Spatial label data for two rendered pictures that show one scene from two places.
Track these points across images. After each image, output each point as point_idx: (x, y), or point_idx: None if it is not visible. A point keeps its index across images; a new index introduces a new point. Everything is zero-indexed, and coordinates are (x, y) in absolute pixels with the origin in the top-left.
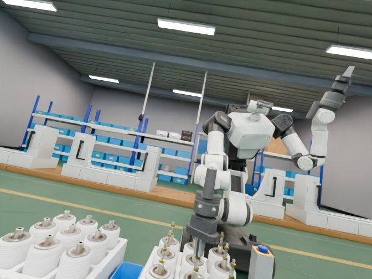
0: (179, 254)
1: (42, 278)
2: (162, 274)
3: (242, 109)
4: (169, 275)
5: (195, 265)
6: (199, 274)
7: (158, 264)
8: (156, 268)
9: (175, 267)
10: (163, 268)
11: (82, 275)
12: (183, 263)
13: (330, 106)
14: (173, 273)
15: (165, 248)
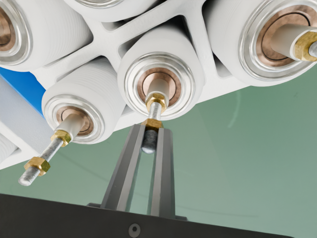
0: None
1: None
2: (88, 125)
3: None
4: (103, 124)
5: (120, 2)
6: (162, 55)
7: (48, 106)
8: (62, 116)
9: (55, 5)
10: (79, 127)
11: (3, 147)
12: (72, 7)
13: None
14: (68, 15)
15: (39, 172)
